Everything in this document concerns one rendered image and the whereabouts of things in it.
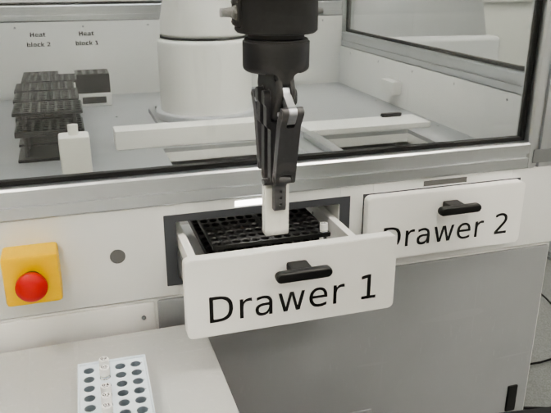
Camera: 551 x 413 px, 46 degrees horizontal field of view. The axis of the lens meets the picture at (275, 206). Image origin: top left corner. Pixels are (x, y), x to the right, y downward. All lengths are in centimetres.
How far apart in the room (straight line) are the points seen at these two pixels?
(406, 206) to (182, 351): 41
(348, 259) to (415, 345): 38
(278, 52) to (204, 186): 31
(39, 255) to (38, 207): 7
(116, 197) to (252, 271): 23
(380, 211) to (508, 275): 32
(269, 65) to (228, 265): 26
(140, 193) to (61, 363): 26
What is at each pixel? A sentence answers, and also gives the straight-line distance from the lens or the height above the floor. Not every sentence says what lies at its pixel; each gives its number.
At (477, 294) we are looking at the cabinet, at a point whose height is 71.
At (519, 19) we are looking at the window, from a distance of 114.
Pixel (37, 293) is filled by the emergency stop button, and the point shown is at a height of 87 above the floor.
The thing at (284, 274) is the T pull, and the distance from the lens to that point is 81.
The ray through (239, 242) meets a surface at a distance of 93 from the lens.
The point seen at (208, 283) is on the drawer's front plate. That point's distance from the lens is 83.
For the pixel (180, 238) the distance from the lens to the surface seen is 96.
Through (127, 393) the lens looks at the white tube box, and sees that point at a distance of 83.
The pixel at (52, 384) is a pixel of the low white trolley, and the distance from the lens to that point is 92.
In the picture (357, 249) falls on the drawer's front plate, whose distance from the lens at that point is 87.
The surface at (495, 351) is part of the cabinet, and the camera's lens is 133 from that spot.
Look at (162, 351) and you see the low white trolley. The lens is 95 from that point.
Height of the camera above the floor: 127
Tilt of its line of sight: 20 degrees down
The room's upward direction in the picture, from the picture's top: straight up
